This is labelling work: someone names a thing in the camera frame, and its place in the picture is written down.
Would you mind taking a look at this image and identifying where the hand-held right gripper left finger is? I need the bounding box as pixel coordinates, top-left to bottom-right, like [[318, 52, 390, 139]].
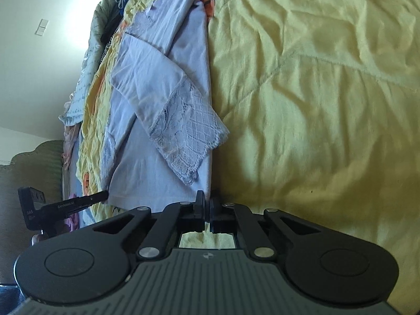
[[92, 190, 208, 260]]

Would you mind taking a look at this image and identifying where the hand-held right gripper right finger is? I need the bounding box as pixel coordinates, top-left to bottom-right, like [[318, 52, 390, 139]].
[[210, 198, 324, 259]]

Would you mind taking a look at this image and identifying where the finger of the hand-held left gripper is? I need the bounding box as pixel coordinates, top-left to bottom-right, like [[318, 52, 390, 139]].
[[82, 190, 109, 208]]

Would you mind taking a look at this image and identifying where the lavender long-sleeved shirt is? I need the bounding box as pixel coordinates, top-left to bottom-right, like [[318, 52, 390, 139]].
[[100, 0, 229, 215]]

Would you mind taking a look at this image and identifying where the person's left hand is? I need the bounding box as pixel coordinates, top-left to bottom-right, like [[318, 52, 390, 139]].
[[32, 231, 50, 246]]

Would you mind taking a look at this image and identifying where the green padded headboard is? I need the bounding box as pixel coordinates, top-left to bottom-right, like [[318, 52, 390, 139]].
[[0, 139, 64, 283]]

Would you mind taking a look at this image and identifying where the floral bed sheet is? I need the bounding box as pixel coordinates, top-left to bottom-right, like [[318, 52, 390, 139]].
[[62, 125, 87, 230]]

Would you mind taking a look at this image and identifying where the yellow printed quilt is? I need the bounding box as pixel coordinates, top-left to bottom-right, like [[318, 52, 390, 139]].
[[75, 0, 420, 253]]

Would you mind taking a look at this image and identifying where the white printed quilt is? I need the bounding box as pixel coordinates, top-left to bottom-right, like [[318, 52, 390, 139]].
[[59, 0, 115, 128]]

